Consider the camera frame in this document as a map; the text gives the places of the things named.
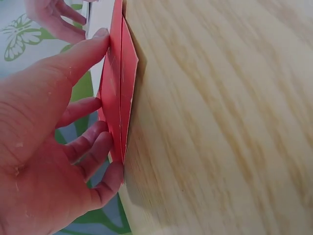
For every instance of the person's right hand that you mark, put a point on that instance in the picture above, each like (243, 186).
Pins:
(49, 14)

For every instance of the person's right fingers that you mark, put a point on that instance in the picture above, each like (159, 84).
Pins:
(68, 24)

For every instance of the red paper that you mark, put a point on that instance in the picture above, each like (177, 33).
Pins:
(115, 73)

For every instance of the person's left hand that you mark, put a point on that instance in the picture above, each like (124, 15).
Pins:
(36, 151)

